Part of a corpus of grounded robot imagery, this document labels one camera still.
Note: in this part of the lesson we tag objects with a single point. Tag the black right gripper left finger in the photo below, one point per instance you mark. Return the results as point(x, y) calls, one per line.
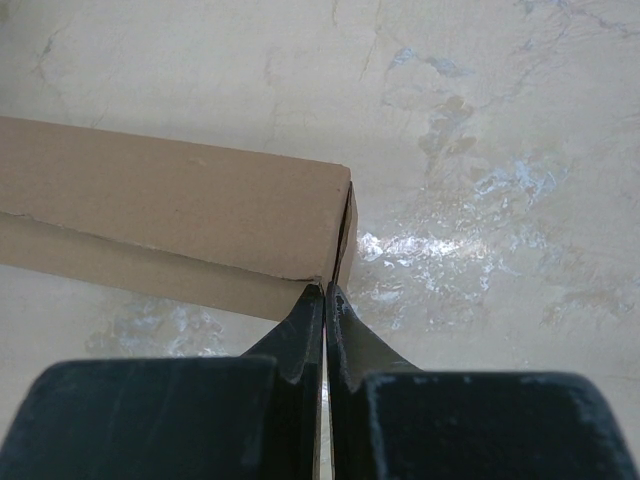
point(254, 416)

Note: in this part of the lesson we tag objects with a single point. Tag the brown cardboard box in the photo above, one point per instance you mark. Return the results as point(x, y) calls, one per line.
point(234, 230)

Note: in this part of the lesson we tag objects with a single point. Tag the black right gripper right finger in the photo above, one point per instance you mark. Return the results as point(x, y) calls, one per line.
point(393, 420)

